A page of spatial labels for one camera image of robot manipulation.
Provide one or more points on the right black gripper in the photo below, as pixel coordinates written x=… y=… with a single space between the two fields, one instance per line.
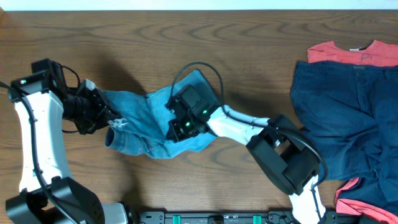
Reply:
x=178 y=135

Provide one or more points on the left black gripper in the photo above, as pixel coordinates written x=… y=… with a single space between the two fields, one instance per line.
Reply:
x=97 y=109

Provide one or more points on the light blue jeans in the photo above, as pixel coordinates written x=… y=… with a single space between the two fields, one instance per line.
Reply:
x=144 y=122

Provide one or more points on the dark navy shorts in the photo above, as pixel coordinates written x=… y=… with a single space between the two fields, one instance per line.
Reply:
x=351 y=118

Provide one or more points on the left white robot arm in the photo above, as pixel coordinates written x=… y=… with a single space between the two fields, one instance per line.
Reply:
x=47 y=191

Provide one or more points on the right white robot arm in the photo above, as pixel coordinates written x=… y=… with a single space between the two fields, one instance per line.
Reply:
x=288 y=159

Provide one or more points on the red t-shirt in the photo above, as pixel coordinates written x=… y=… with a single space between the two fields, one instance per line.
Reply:
x=351 y=53

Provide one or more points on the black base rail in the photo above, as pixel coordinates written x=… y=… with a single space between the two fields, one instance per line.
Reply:
x=159 y=217

